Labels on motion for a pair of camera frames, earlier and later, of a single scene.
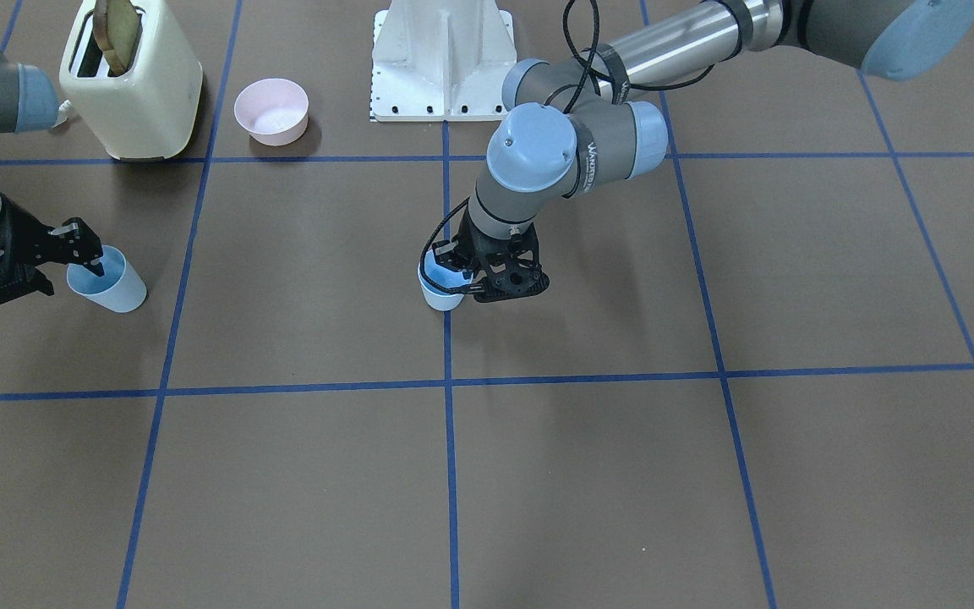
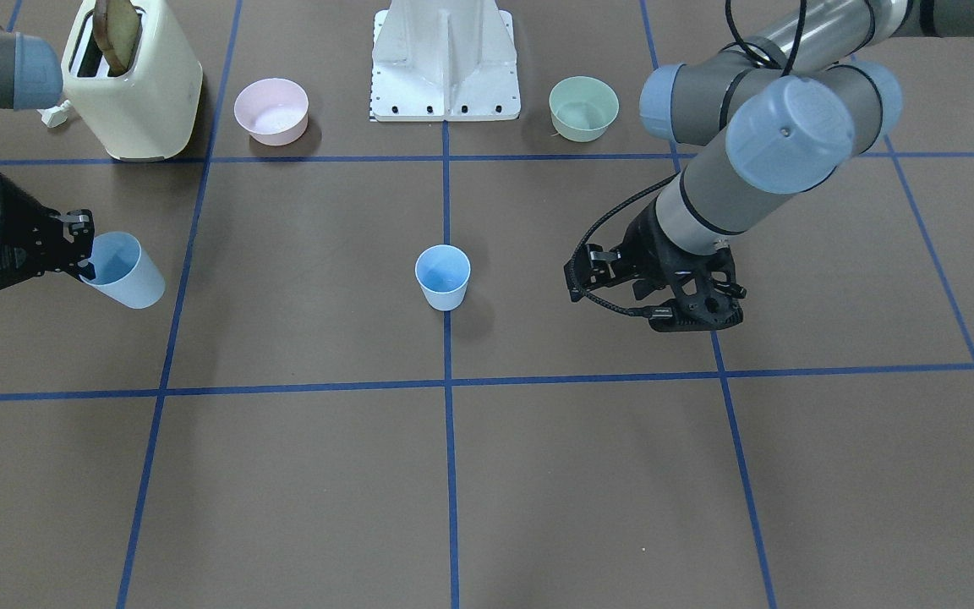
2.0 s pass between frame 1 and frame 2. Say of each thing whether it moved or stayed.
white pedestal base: stayed
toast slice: stayed
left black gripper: moved
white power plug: stayed
